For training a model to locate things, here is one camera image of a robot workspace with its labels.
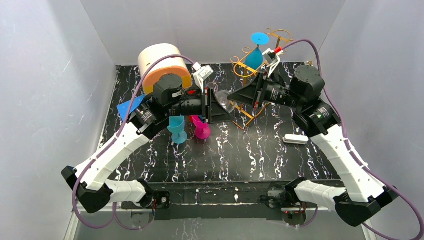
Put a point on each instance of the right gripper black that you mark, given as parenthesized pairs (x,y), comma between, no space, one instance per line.
(259,93)

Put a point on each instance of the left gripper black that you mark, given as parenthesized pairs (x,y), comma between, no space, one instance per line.
(206,104)

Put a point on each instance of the clear wine glass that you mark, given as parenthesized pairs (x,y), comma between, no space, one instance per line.
(212,86)
(221,102)

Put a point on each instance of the magenta wine glass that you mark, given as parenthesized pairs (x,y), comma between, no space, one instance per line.
(202,130)

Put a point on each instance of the gold wire glass rack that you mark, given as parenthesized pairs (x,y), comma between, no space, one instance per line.
(241,70)

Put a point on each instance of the light blue wine glass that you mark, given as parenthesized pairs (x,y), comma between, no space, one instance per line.
(177,129)

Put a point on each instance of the white cylindrical drawer box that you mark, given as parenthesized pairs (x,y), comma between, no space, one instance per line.
(172,65)

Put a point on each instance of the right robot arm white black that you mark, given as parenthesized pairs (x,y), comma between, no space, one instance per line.
(362,196)

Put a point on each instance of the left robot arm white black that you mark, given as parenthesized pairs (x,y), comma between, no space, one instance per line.
(90,179)

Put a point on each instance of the teal wine glass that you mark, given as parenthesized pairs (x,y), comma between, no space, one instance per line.
(255,59)

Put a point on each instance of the white oblong case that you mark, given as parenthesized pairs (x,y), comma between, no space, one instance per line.
(295,139)

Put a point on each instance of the blue flat sheet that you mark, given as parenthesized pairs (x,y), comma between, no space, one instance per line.
(123,107)

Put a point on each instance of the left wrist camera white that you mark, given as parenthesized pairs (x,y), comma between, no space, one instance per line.
(201,73)

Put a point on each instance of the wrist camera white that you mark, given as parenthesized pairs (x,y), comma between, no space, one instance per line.
(273,58)
(201,73)

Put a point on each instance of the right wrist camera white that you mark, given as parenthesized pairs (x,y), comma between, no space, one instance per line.
(273,58)

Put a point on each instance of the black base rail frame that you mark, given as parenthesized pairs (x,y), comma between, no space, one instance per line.
(222,200)

